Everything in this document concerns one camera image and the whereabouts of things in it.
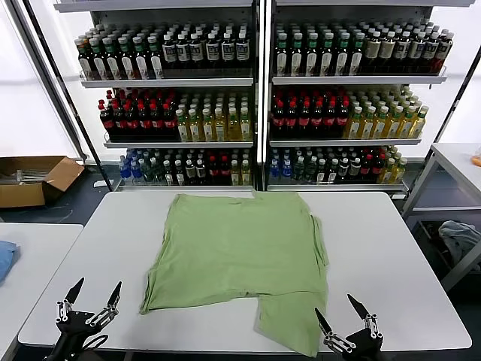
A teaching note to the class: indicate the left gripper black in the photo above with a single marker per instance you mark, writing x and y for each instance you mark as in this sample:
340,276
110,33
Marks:
77,327

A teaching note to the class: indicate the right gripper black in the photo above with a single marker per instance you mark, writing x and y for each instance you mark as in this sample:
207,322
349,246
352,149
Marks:
362,347

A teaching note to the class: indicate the green t-shirt with print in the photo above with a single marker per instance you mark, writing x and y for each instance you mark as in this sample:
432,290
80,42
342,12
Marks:
240,255

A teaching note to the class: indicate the blue folded cloth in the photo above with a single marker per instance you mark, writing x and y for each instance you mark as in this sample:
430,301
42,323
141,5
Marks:
6,259

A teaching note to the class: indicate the dark storage bin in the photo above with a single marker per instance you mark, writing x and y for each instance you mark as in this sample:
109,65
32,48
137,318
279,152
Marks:
426,235

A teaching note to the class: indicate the white paper scrap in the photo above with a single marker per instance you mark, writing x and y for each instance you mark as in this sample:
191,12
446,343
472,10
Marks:
100,183

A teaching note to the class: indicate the brown cardboard box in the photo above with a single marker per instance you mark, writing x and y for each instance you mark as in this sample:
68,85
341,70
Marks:
22,195

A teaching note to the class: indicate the pale blue crumpled cloth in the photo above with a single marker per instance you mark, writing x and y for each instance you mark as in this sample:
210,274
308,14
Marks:
456,237

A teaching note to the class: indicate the blue drink bottle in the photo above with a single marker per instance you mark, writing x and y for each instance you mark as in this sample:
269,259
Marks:
275,171
136,172
126,171
287,171

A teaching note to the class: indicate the grey metal parts bundle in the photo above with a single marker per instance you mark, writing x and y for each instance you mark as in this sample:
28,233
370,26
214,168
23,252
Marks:
32,175

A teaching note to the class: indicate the green tinted water bottle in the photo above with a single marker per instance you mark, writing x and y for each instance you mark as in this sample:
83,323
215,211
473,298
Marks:
299,171
310,171
157,172
147,171

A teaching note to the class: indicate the small dark bottle white cap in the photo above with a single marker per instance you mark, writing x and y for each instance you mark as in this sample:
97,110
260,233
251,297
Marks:
179,175
168,175
201,173
332,173
190,173
343,171
354,170
321,173

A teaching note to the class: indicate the cola bottle red cap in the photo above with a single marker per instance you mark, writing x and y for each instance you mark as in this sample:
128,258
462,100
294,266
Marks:
170,123
157,123
131,123
213,173
279,121
377,168
144,123
224,173
366,169
291,121
317,121
119,122
107,122
330,120
304,121
342,120

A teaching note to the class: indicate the yellow juice bottle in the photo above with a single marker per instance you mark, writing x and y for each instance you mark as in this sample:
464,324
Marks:
393,128
366,128
235,175
195,129
399,171
220,129
245,175
353,128
245,128
419,126
379,128
406,127
183,129
207,129
233,129
388,172

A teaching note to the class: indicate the orange object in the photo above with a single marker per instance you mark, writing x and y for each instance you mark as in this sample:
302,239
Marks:
477,159

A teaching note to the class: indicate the black slanted pole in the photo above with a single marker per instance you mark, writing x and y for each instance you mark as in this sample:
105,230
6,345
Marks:
60,75

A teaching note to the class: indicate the grey metal shelf rack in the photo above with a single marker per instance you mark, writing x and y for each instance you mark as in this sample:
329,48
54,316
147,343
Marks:
169,82
357,79

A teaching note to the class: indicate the dark tea bottle white label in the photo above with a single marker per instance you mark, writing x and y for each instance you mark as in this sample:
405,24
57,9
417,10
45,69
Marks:
127,64
356,60
282,60
85,64
296,60
326,60
311,60
112,64
99,64
341,60
141,64
155,64

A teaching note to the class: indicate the dark slanted pole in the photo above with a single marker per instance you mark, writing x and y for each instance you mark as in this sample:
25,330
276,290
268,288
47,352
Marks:
464,88

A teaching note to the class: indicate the dark bottle square white label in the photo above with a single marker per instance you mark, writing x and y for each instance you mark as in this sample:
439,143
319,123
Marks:
445,49
212,52
431,50
228,51
183,52
196,52
170,52
403,50
416,50
242,51

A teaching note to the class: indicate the dark bottle beige label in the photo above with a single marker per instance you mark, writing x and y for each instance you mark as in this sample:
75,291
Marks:
372,50
387,50

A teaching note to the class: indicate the white side table grey frame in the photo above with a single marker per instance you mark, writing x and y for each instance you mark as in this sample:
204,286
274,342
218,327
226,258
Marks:
454,158

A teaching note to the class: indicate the grey slanted frame pole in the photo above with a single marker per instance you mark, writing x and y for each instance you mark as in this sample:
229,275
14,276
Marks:
45,75

